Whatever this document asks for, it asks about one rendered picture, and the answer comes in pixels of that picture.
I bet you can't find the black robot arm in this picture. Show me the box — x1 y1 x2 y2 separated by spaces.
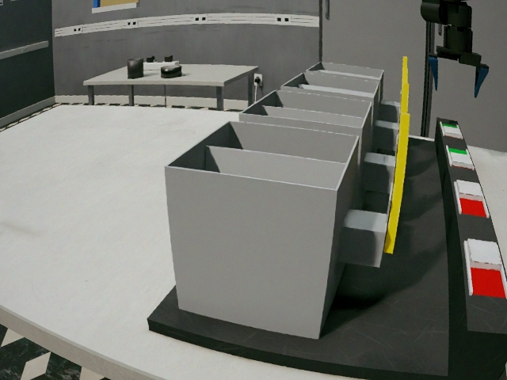
420 0 472 48

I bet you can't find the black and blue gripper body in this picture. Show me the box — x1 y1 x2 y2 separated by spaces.
428 25 489 70

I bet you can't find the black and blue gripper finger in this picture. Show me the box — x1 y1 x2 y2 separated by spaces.
475 67 489 98
428 57 438 90

